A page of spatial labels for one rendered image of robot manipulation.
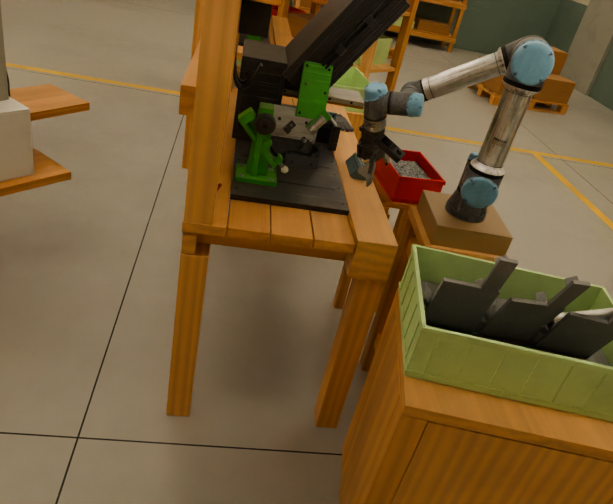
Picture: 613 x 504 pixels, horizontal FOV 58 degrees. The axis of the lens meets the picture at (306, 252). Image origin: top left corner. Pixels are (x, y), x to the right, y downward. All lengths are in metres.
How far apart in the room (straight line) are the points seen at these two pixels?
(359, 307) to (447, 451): 0.63
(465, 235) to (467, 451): 0.79
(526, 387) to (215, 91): 1.14
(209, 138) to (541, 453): 1.22
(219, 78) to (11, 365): 1.52
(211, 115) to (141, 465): 1.26
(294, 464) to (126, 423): 0.66
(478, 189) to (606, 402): 0.73
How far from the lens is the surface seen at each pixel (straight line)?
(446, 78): 1.98
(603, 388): 1.64
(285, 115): 2.27
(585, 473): 1.70
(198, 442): 2.26
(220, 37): 1.56
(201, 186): 1.71
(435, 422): 1.50
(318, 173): 2.22
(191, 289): 1.91
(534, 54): 1.80
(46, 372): 2.52
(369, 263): 1.86
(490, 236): 2.07
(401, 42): 5.18
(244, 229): 1.77
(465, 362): 1.50
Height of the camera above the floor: 1.77
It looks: 31 degrees down
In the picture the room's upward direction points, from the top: 13 degrees clockwise
